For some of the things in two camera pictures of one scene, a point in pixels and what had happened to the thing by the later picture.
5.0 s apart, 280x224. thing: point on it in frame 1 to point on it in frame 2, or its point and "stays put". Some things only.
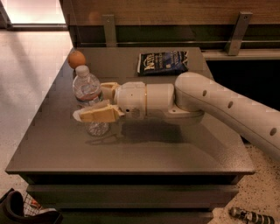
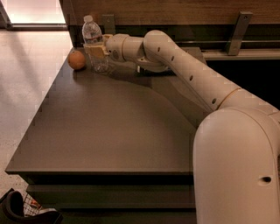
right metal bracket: x=238 y=33 stays put
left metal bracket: x=110 y=30 stays put
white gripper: x=130 y=98 to x=114 y=46
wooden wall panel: x=206 y=24 stays put
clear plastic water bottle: x=87 y=90 to x=92 y=34
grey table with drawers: x=145 y=170 stays put
